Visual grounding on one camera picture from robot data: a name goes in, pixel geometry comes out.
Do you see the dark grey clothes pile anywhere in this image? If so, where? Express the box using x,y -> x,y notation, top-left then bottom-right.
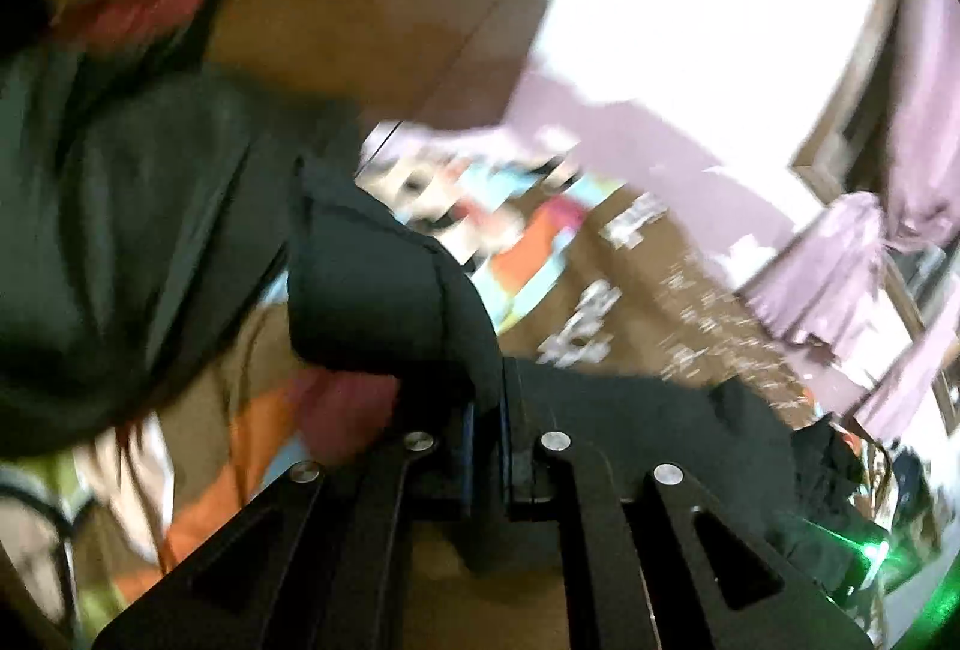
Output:
2,45 -> 359,458

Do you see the brown cartoon monkey bedsheet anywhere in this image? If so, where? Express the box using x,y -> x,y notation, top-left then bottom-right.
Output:
0,123 -> 902,644

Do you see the left purple curtain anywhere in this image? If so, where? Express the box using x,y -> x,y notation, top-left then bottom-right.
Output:
740,191 -> 885,361

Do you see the right purple curtain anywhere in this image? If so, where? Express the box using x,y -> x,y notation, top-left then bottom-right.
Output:
856,0 -> 958,444

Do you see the large black jacket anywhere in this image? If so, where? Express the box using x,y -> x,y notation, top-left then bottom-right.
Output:
288,157 -> 895,606

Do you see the red cloth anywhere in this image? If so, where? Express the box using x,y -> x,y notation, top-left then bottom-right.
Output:
50,0 -> 221,52

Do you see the purple curtain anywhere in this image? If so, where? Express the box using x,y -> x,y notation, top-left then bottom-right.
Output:
856,0 -> 958,444
740,191 -> 885,361

